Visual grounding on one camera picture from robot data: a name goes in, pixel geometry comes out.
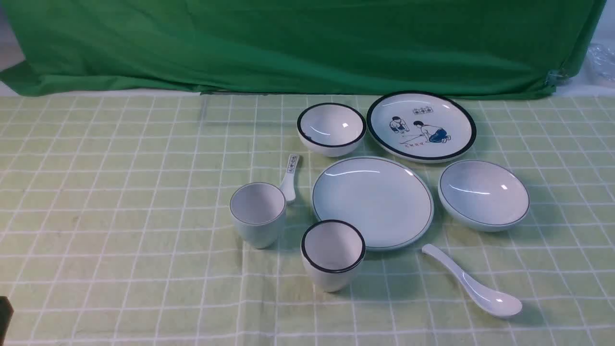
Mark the black-rimmed white cup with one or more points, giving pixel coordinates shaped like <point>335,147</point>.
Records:
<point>332,252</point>

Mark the pale green shallow bowl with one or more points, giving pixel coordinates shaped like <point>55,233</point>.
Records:
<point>483,195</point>

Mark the black-rimmed white bowl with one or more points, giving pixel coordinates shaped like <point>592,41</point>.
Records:
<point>331,129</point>

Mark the green backdrop cloth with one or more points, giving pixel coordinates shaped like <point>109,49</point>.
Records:
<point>469,49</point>

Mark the small patterned white spoon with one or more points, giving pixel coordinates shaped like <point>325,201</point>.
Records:
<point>288,184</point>

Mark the pale green cup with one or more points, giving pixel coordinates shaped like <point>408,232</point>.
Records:
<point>258,210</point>

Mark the illustrated black-rimmed plate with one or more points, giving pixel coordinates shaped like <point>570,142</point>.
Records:
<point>421,126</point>

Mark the clear plastic bag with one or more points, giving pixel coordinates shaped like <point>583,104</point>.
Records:
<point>601,60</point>

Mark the pale green large plate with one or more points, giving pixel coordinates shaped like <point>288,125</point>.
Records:
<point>386,201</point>

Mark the metal backdrop clip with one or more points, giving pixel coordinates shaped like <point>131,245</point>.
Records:
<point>556,78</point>

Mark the green checkered tablecloth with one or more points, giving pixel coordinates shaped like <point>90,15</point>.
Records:
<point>116,230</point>

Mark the large white ceramic spoon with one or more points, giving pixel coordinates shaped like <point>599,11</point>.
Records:
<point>493,302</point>

